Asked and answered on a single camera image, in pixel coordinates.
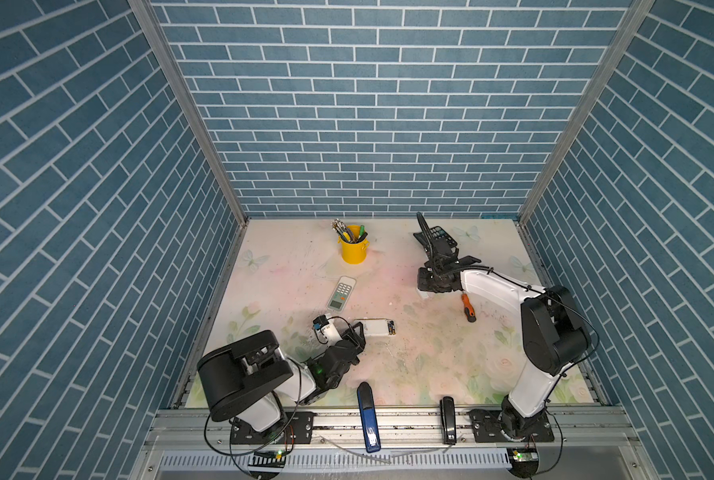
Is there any orange black handled screwdriver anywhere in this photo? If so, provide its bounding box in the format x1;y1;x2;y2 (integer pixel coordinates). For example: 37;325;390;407
461;293;477;323

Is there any white remote control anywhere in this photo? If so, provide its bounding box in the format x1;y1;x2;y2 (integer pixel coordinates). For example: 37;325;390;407
354;318;396;337
327;276;357;312

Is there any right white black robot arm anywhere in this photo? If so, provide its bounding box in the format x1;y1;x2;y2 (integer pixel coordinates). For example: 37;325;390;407
417;256;592;436

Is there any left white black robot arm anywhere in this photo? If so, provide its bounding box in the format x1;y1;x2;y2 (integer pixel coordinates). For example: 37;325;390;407
197;316;367;435

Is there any black desk calculator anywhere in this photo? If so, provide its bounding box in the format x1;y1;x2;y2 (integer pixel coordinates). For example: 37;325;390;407
413;226;458;256

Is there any yellow metal pen cup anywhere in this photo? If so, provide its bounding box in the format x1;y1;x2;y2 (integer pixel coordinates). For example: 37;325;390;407
338;239;370;265

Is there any bundle of pencils in cup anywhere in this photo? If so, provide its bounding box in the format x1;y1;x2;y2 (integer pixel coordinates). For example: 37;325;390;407
331;219;356;244

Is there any blue black clamp handle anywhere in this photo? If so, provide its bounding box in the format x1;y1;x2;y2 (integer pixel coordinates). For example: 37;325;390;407
357;382;381;453

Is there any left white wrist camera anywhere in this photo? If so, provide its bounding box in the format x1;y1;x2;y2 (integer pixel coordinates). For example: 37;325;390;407
313;315;342;346

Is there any black corrugated cable hose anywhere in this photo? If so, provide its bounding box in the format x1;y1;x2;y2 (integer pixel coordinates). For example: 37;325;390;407
415;211;448;265

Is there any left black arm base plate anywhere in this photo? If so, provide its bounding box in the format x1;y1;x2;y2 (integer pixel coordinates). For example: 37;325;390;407
231;409;316;445

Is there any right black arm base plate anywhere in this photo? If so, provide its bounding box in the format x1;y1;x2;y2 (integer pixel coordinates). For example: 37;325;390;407
468;409;555;443

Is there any aluminium front rail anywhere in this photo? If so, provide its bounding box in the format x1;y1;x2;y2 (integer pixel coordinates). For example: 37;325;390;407
142;404;640;451

